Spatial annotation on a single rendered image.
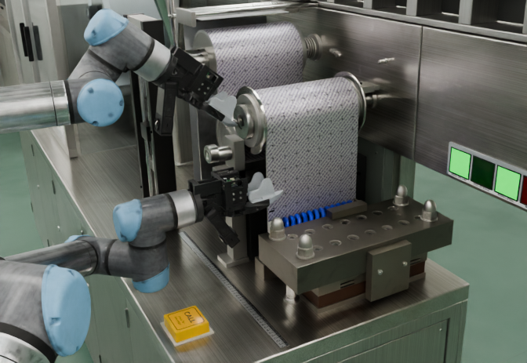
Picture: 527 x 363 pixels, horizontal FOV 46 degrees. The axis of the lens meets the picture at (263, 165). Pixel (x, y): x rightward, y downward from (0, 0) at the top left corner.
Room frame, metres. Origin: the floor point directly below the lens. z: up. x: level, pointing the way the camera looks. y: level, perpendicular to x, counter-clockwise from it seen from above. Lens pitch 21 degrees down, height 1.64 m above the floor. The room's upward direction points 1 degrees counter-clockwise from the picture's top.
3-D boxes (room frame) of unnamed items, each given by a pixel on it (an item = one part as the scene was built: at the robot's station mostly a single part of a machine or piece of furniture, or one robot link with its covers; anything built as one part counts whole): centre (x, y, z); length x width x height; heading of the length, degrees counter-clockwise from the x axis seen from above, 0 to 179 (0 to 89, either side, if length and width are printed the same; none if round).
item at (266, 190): (1.21, -0.01, 1.12); 0.09 x 0.03 x 0.06; 117
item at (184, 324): (1.03, 0.16, 0.91); 0.07 x 0.07 x 0.02; 28
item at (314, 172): (1.28, -0.11, 1.11); 0.23 x 0.01 x 0.18; 118
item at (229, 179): (1.17, 0.10, 1.12); 0.12 x 0.08 x 0.09; 118
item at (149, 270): (1.10, 0.25, 1.01); 0.11 x 0.08 x 0.11; 75
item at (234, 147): (1.29, 0.08, 1.05); 0.06 x 0.05 x 0.31; 118
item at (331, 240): (1.19, -0.20, 1.00); 0.40 x 0.16 x 0.06; 118
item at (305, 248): (1.08, -0.08, 1.05); 0.04 x 0.04 x 0.04
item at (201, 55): (1.49, 0.16, 1.33); 0.06 x 0.06 x 0.06; 28
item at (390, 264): (1.12, -0.26, 0.96); 0.10 x 0.03 x 0.11; 118
